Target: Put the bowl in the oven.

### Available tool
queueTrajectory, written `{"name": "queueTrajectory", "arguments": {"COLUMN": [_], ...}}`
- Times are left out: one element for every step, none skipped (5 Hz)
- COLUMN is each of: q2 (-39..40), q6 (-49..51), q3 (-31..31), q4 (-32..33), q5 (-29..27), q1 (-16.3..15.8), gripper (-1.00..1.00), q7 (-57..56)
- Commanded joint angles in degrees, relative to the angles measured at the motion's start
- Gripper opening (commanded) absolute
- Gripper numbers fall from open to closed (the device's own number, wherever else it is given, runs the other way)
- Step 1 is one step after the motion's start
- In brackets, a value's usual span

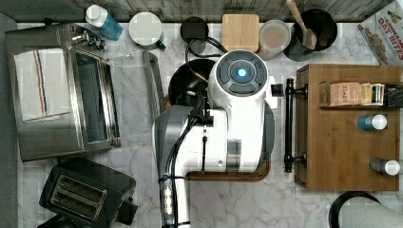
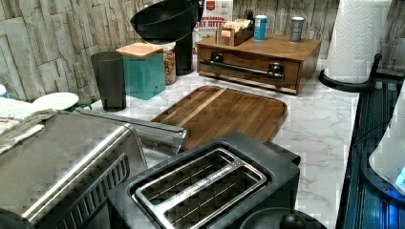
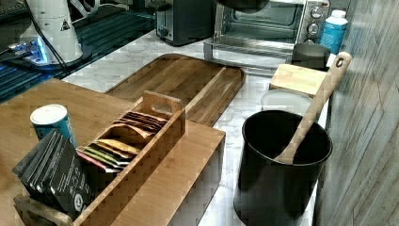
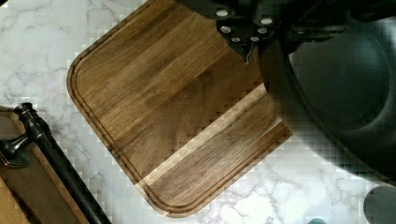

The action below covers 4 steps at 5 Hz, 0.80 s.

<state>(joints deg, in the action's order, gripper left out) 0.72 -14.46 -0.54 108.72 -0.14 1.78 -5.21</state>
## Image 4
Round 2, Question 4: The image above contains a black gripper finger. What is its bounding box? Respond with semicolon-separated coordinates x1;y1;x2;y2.
176;0;395;60

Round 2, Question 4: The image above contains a black bowl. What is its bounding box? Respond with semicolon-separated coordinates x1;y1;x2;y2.
259;18;395;186

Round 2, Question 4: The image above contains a dark wooden cutting board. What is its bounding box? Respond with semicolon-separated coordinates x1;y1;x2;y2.
67;0;290;217

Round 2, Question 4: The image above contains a dark round canister lid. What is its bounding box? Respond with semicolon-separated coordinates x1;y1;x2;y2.
363;186;396;224

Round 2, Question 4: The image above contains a black drawer handle bar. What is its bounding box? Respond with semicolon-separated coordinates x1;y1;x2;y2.
1;103;112;224

